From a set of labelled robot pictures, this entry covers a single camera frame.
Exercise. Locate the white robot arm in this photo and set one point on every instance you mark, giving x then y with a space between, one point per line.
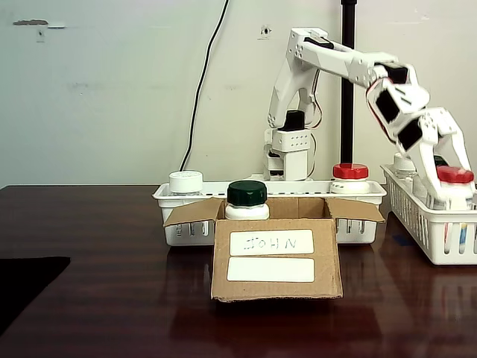
294 74

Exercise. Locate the blank white label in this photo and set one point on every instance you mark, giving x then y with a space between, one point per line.
271 269

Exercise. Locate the white label with handwriting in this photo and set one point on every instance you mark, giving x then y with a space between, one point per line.
272 243

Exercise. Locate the white basket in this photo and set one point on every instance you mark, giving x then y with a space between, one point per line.
413 235
372 194

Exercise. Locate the brown cardboard box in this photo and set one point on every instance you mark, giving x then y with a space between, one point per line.
275 291

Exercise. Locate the black vertical pole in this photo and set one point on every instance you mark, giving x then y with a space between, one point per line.
349 112

